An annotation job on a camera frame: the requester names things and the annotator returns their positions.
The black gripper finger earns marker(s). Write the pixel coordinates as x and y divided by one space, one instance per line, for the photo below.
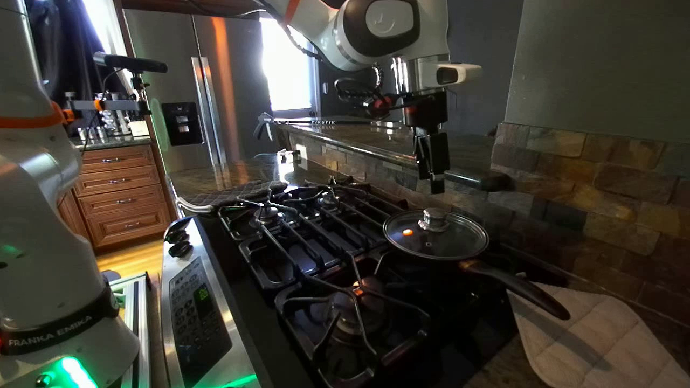
440 160
426 160

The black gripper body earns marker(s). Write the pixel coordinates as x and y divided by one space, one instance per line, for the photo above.
431 115

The round glass pan lid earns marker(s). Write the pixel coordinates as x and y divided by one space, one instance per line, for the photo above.
444 239

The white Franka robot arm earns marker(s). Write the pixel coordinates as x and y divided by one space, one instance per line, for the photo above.
44 251

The black frying pan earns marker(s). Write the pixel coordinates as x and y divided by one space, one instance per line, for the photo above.
531 294

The kitchen faucet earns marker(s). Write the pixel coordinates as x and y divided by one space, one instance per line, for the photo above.
264 128

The black gas stove range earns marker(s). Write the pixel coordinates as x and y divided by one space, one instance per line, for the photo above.
287 286

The stainless steel refrigerator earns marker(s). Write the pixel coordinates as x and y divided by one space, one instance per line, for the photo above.
240 92

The white quilted pot holder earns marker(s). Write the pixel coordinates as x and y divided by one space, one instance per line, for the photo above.
595 345

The black stove knob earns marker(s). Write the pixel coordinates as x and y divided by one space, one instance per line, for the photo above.
177 229
181 248

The wooden drawer cabinet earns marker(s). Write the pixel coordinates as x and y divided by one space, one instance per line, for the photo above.
119 194

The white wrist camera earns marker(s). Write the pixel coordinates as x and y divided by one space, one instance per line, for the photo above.
457 74

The wall outlet plate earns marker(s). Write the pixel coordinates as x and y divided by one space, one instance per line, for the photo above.
300 156

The black stereo camera bar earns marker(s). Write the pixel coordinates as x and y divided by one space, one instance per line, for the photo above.
129 62

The camera stand with orange clamps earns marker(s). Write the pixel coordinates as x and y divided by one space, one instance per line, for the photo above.
109 106

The metal robot mount frame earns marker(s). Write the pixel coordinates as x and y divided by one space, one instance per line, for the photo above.
132 309

